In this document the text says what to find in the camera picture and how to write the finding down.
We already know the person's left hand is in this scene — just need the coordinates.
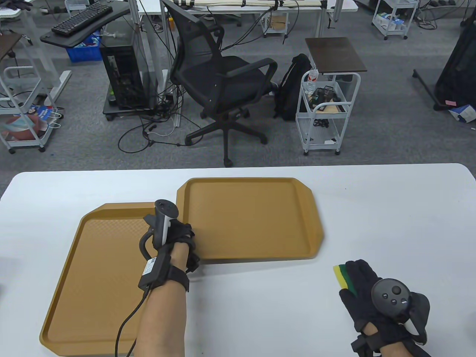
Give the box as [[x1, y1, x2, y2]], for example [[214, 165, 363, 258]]
[[144, 214, 202, 274]]

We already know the person's right hand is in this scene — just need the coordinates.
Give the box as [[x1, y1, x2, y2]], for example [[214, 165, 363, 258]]
[[339, 259, 414, 347]]

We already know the green and yellow sponge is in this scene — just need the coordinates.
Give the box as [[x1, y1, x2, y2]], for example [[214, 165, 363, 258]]
[[333, 262, 357, 296]]

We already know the brown plastic food tray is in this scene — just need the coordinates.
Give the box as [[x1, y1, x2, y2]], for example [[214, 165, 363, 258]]
[[176, 177, 325, 265], [39, 202, 177, 354]]

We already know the person's left forearm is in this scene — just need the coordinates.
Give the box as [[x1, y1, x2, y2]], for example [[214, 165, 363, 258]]
[[134, 244, 188, 357]]

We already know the black rolling platform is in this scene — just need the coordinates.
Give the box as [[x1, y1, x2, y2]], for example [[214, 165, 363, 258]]
[[103, 89, 175, 121]]

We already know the black mesh office chair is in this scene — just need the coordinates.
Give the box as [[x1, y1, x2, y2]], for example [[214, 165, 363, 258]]
[[170, 0, 279, 167]]

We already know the white rolling cart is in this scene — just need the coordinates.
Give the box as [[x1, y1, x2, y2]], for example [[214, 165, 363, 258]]
[[0, 66, 54, 154], [372, 0, 419, 40], [296, 71, 361, 156]]

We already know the black computer tower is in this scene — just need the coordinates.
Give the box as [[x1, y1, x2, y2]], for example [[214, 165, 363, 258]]
[[100, 35, 157, 110]]

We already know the black backpack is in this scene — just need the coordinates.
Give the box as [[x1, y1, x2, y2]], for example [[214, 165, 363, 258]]
[[274, 53, 313, 121]]

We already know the blue paper bag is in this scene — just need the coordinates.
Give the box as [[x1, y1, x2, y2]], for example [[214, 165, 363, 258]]
[[28, 105, 62, 129]]

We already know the red patterned bag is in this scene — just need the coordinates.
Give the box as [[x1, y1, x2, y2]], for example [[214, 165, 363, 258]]
[[2, 115, 49, 141]]

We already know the clear water bottle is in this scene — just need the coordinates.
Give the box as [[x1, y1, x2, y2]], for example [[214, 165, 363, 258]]
[[303, 67, 319, 95]]

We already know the blue plastic crate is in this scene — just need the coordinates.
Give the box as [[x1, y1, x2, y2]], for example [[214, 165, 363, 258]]
[[66, 33, 103, 62]]

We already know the white and blue box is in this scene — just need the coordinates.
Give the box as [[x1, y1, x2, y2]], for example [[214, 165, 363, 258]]
[[448, 105, 476, 123]]

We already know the black curved desk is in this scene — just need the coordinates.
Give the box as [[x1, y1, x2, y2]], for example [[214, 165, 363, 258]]
[[40, 0, 131, 48]]

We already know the dark brown side table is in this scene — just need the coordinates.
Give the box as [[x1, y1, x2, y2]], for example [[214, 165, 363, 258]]
[[305, 37, 367, 74], [0, 32, 23, 62]]

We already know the black keyboard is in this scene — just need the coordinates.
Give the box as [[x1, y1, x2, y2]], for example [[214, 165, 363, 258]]
[[51, 3, 113, 37]]

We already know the black covered stand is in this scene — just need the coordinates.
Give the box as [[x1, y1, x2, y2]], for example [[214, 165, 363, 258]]
[[413, 24, 476, 111]]

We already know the black wrist camera with label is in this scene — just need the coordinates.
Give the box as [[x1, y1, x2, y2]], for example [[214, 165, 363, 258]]
[[138, 248, 190, 293]]

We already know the black camera cable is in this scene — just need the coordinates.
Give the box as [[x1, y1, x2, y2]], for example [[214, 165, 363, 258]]
[[115, 288, 150, 357]]

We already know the tangle of black cables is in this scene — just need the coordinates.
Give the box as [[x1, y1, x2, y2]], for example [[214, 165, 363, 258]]
[[118, 86, 203, 154]]

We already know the black wire basket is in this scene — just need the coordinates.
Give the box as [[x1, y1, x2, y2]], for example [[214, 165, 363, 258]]
[[311, 86, 341, 104]]

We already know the white metal frame table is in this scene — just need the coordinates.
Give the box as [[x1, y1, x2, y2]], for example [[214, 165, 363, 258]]
[[130, 0, 359, 93]]

